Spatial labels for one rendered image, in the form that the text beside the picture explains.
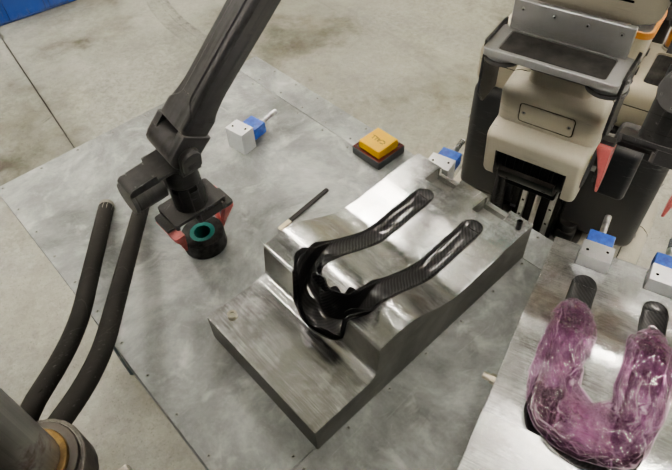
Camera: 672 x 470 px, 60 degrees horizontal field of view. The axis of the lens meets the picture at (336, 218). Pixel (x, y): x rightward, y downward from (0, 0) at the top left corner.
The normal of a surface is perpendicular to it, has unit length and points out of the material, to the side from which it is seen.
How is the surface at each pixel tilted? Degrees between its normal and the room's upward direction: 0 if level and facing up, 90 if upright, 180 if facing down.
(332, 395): 0
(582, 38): 90
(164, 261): 0
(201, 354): 0
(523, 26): 90
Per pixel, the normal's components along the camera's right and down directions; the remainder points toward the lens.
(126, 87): -0.04, -0.67
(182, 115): -0.50, 0.12
